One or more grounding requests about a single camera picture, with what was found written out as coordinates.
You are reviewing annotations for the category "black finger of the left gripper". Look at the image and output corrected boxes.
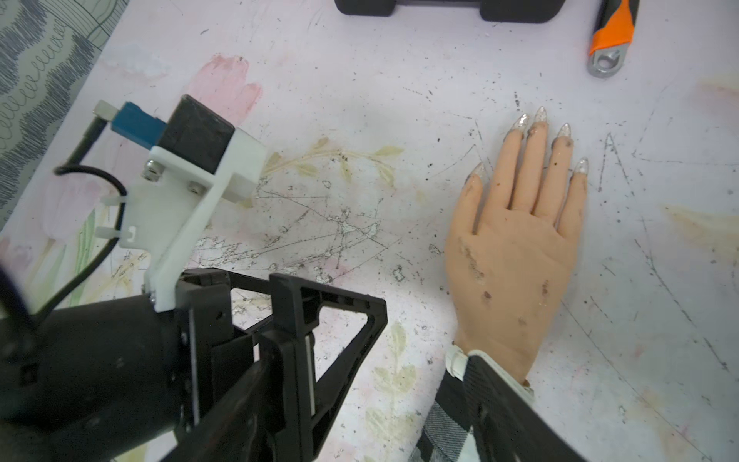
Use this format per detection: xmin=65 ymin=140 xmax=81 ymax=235
xmin=258 ymin=272 xmax=389 ymax=462

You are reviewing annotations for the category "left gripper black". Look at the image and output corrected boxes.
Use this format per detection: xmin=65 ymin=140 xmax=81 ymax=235
xmin=51 ymin=269 xmax=277 ymax=461

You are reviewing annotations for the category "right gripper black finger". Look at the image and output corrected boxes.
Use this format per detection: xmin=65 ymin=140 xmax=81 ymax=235
xmin=464 ymin=375 xmax=583 ymax=461

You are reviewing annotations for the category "mannequin hand with long nails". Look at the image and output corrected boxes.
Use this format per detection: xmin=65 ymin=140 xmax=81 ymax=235
xmin=445 ymin=108 xmax=589 ymax=384

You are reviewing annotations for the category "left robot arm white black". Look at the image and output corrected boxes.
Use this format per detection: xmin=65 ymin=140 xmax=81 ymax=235
xmin=1 ymin=269 xmax=387 ymax=461

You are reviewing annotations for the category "black white checkered sleeve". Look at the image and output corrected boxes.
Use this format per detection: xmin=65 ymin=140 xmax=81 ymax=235
xmin=408 ymin=372 xmax=481 ymax=462

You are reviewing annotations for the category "black plastic tool case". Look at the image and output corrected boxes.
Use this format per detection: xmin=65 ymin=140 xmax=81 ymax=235
xmin=334 ymin=0 xmax=565 ymax=24

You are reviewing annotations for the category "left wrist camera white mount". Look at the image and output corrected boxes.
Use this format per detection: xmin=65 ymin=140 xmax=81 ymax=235
xmin=94 ymin=95 xmax=267 ymax=312

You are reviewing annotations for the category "orange handled adjustable wrench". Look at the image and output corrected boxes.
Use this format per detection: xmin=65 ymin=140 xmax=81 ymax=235
xmin=587 ymin=0 xmax=640 ymax=79

